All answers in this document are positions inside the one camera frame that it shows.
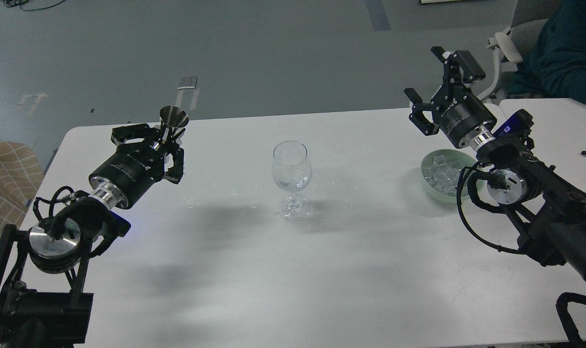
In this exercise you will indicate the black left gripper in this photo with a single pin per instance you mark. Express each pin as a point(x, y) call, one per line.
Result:
point(135, 167)

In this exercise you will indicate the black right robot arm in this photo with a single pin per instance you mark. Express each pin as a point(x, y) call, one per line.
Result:
point(548, 212)

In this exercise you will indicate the steel cocktail jigger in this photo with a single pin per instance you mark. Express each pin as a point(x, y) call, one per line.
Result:
point(173, 121)

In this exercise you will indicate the clear ice cubes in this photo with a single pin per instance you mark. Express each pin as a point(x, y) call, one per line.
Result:
point(440, 171)

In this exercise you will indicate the clear wine glass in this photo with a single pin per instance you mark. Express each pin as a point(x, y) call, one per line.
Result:
point(291, 172)

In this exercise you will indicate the grey tape on floor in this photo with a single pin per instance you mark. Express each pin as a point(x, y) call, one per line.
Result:
point(187, 93)

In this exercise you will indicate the green bowl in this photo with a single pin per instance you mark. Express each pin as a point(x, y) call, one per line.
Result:
point(430, 188)

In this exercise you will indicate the tan checkered cushion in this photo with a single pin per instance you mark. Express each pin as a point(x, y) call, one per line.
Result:
point(20, 177)

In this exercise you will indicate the person in teal shirt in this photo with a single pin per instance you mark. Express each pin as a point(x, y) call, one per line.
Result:
point(556, 65)

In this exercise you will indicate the white office chair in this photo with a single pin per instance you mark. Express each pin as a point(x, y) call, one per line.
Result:
point(513, 43)

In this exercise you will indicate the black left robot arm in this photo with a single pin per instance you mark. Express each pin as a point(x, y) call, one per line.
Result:
point(43, 303)

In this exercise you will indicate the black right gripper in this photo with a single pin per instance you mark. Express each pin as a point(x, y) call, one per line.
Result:
point(456, 111)

